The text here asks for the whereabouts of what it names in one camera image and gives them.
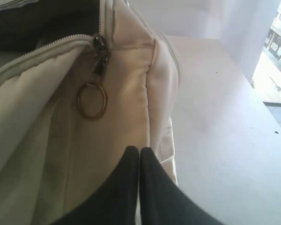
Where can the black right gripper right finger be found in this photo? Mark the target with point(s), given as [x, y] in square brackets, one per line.
[161, 201]

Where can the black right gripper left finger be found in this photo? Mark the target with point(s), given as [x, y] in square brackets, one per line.
[114, 203]

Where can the beige fabric duffel bag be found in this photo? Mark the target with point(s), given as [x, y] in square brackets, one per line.
[80, 81]

